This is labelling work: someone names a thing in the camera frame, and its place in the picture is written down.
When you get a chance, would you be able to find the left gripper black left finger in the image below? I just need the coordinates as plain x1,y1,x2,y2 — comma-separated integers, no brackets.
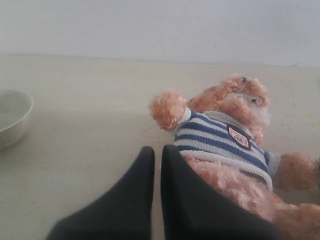
46,146,155,240

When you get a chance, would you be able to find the tan teddy bear striped sweater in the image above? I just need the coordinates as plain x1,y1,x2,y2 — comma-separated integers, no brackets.
149,73,320,240

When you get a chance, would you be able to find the white ceramic bowl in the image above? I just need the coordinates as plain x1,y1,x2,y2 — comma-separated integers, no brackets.
0,89,34,150

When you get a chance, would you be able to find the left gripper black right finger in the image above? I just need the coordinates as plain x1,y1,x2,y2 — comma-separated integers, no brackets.
160,145,283,240

